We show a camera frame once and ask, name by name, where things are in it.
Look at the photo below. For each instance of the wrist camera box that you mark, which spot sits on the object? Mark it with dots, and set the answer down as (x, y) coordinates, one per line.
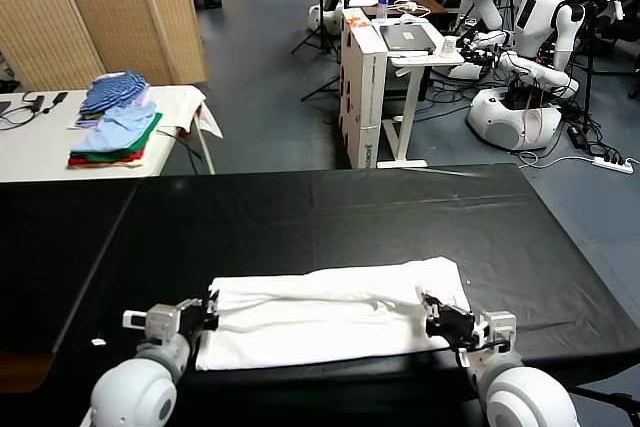
(160, 322)
(500, 327)

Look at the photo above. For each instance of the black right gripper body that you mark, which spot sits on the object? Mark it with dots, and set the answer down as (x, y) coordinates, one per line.
(450, 332)

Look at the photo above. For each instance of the small white robot base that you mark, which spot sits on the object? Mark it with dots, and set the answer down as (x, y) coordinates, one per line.
(327, 17)

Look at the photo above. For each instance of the blue striped garment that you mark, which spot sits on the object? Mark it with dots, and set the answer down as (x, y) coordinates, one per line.
(112, 92)

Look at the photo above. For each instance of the tall white cardboard box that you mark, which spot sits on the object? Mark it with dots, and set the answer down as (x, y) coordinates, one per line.
(362, 97)

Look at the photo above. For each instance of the bamboo folding screen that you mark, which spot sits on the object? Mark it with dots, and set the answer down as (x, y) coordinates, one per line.
(100, 7)

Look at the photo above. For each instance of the black tripod stand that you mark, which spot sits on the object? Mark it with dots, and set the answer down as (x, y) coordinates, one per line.
(320, 2)

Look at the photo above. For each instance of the light blue garment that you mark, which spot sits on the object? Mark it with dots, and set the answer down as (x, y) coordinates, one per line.
(120, 124)

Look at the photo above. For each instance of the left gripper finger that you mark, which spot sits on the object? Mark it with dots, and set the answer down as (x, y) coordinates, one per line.
(213, 299)
(211, 321)

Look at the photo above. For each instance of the red garment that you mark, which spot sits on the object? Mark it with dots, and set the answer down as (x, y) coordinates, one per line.
(100, 162)

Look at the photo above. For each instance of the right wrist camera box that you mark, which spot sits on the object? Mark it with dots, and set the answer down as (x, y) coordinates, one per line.
(500, 327)

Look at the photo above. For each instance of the narrow black table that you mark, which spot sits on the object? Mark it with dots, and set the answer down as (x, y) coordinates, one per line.
(50, 247)

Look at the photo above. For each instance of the white draped cloth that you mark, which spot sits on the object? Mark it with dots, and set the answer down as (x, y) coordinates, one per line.
(175, 104)

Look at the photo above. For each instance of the white power strip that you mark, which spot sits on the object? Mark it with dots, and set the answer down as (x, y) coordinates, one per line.
(612, 164)

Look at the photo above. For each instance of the black floor power brick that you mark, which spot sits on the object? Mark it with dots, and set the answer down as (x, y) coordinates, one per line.
(577, 136)

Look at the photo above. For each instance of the white humanoid robot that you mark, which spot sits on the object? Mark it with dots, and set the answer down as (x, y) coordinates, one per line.
(537, 12)

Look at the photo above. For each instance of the white side table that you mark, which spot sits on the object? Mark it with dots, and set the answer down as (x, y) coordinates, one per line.
(35, 152)

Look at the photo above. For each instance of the black power adapter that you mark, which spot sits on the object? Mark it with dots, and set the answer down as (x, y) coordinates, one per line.
(37, 103)

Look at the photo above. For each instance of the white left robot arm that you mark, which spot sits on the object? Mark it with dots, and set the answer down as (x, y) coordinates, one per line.
(135, 397)

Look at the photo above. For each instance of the grey closed laptop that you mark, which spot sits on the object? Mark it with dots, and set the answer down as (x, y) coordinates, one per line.
(405, 37)

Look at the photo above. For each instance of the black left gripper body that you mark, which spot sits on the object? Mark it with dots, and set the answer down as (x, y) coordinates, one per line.
(192, 319)

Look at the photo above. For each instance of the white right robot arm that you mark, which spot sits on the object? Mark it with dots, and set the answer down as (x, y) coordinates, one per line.
(530, 397)

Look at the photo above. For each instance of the dark brown desk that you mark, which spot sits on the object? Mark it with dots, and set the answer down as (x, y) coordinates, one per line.
(440, 6)

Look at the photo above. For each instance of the stack of folded clothes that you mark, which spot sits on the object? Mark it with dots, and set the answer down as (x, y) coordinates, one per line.
(145, 134)

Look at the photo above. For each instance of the white standing desk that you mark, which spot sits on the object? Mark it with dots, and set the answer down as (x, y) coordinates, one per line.
(409, 112)

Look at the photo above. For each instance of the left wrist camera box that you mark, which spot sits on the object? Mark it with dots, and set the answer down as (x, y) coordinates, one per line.
(160, 322)

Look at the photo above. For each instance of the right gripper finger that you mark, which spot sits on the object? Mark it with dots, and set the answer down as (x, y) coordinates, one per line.
(452, 312)
(431, 307)

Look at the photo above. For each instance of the white t-shirt with red print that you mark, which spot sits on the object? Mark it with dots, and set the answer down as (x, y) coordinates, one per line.
(325, 317)

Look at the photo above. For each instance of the black camera rig stand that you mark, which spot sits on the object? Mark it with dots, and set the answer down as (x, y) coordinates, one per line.
(589, 72)

